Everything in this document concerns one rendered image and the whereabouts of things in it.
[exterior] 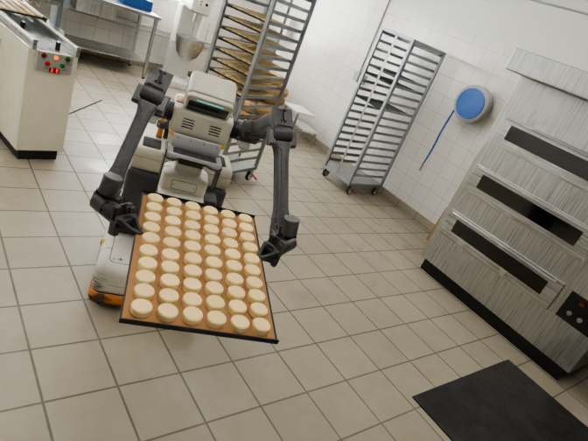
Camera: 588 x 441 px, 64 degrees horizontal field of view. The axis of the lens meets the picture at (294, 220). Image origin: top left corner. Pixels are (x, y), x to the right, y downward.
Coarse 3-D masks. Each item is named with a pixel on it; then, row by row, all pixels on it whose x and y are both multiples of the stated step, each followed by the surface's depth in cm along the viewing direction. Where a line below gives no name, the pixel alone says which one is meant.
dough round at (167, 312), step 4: (160, 304) 116; (164, 304) 117; (168, 304) 117; (172, 304) 118; (160, 308) 115; (164, 308) 116; (168, 308) 116; (172, 308) 117; (176, 308) 117; (160, 312) 114; (164, 312) 114; (168, 312) 115; (172, 312) 115; (176, 312) 116; (160, 316) 114; (164, 316) 114; (168, 316) 114; (172, 316) 114; (176, 316) 116; (164, 320) 114; (168, 320) 114; (172, 320) 115
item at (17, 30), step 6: (0, 12) 342; (0, 18) 342; (6, 18) 334; (6, 24) 336; (12, 24) 328; (12, 30) 329; (18, 30) 323; (18, 36) 324; (24, 36) 317; (30, 36) 315; (24, 42) 318; (30, 42) 313; (36, 42) 311; (36, 48) 313
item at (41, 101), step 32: (0, 32) 341; (32, 32) 349; (0, 64) 347; (32, 64) 320; (0, 96) 352; (32, 96) 331; (64, 96) 346; (0, 128) 358; (32, 128) 343; (64, 128) 359
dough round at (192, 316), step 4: (188, 308) 119; (192, 308) 119; (196, 308) 120; (184, 312) 117; (188, 312) 117; (192, 312) 118; (196, 312) 118; (200, 312) 119; (184, 316) 116; (188, 316) 116; (192, 316) 117; (196, 316) 117; (200, 316) 118; (184, 320) 117; (188, 320) 116; (192, 320) 116; (196, 320) 116; (200, 320) 118; (188, 324) 116; (192, 324) 117; (196, 324) 117
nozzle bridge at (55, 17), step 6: (36, 0) 365; (42, 0) 368; (48, 0) 371; (54, 0) 378; (60, 0) 378; (66, 0) 377; (54, 6) 388; (60, 6) 379; (66, 6) 379; (54, 12) 389; (60, 12) 388; (54, 18) 390; (60, 18) 390; (54, 24) 391
